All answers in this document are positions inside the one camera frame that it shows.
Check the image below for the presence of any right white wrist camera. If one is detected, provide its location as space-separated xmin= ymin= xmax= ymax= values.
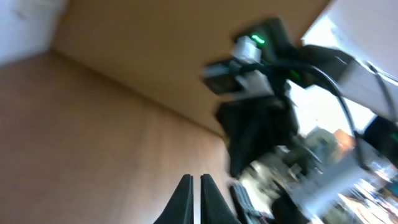
xmin=201 ymin=36 xmax=274 ymax=100

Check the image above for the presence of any right black cable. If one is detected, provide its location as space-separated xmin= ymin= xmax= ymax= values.
xmin=273 ymin=58 xmax=373 ymax=172

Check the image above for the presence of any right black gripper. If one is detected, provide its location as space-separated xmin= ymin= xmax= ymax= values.
xmin=215 ymin=96 xmax=299 ymax=177

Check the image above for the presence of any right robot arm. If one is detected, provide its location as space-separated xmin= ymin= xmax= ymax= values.
xmin=203 ymin=17 xmax=355 ymax=177

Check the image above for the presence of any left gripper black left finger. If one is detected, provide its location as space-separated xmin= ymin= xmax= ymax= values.
xmin=154 ymin=174 xmax=194 ymax=224

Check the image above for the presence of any brown cardboard box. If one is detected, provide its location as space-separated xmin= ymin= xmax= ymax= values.
xmin=1 ymin=1 xmax=328 ymax=223

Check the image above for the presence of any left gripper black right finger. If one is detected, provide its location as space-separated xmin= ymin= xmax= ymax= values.
xmin=200 ymin=174 xmax=241 ymax=224

